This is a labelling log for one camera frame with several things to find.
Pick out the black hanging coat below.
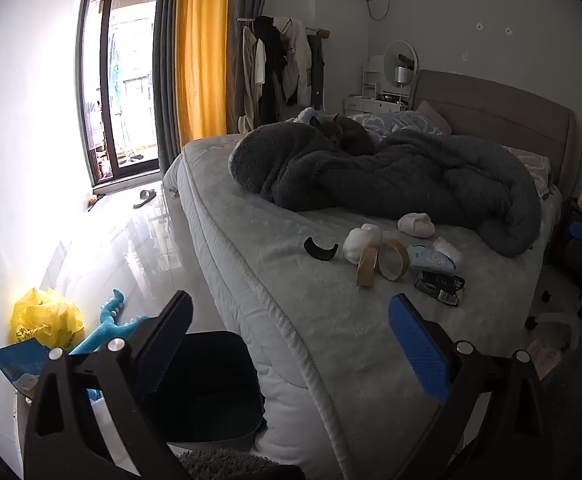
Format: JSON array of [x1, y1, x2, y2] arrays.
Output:
[[256, 16, 292, 126]]

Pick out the black framed balcony door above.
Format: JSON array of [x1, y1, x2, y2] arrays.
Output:
[[77, 0, 164, 186]]

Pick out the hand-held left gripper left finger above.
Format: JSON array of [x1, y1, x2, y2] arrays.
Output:
[[23, 290, 194, 480]]

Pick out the brown tape roll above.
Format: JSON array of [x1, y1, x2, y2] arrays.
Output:
[[356, 246, 379, 288], [377, 238, 410, 281]]

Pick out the white dresser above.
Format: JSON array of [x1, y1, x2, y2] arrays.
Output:
[[343, 94, 409, 117]]

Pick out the black snack wrapper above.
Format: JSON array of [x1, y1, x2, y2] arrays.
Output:
[[415, 272, 466, 307]]

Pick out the teal dinosaur plush toy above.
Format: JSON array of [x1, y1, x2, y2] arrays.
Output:
[[68, 288, 154, 401]]

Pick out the beige pillow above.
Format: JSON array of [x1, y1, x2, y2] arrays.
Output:
[[416, 100, 452, 136]]

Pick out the blue patterned pillow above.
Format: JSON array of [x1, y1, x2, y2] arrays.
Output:
[[358, 110, 444, 138]]

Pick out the white desktop shelf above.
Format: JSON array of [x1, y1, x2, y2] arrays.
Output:
[[362, 62, 386, 101]]

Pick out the pale patterned pillow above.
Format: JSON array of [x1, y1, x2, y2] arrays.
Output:
[[503, 146, 552, 183]]

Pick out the dark plastic waste bin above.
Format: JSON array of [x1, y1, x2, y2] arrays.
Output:
[[136, 331, 266, 453]]

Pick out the white chair base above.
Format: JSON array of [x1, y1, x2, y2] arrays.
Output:
[[523, 310, 582, 343]]

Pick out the clear plastic wrapper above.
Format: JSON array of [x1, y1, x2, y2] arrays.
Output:
[[432, 236, 464, 267]]

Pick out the grey shaggy rug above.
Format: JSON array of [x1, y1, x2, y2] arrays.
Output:
[[178, 449, 302, 480]]

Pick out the air conditioner cable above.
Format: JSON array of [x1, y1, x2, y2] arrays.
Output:
[[367, 0, 396, 22]]

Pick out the white hanging jacket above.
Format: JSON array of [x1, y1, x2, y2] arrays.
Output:
[[273, 16, 312, 103]]

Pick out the beige hanging coat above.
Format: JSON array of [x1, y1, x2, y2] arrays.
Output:
[[241, 25, 266, 131]]

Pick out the beige upholstered headboard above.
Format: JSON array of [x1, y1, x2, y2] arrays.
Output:
[[410, 69, 578, 196]]

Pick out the dark grey fleece blanket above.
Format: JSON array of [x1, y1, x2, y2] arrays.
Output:
[[228, 122, 542, 258]]

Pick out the yellow curtain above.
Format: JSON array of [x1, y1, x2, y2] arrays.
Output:
[[175, 0, 232, 147]]

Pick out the grey cat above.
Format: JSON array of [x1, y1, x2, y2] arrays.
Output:
[[308, 112, 379, 156]]

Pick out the grey curtain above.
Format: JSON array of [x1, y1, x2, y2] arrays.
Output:
[[225, 0, 272, 136], [152, 0, 184, 181]]

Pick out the round white mirror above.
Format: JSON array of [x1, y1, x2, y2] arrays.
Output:
[[382, 40, 419, 86]]

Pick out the white table lamp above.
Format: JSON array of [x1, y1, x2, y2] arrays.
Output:
[[395, 66, 412, 106]]

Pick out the blue printed packet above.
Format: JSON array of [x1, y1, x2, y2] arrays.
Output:
[[0, 337, 52, 393]]

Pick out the white balled sock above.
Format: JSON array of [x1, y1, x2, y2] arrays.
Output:
[[343, 223, 382, 264]]

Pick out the dark hanging pants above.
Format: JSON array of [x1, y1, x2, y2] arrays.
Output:
[[307, 34, 326, 111]]

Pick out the dark nightstand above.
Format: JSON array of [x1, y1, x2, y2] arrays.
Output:
[[546, 195, 582, 281]]

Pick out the yellow plastic bag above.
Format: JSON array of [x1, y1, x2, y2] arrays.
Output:
[[10, 287, 86, 348]]

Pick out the bed with grey fleece cover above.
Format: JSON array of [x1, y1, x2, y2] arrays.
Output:
[[163, 132, 566, 480]]

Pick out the black curved plastic piece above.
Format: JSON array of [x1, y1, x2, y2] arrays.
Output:
[[303, 236, 340, 262]]

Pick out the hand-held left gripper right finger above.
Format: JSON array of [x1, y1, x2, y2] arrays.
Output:
[[388, 294, 546, 480]]

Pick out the blue tissue packet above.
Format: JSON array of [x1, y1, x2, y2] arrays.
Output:
[[407, 244, 458, 274]]

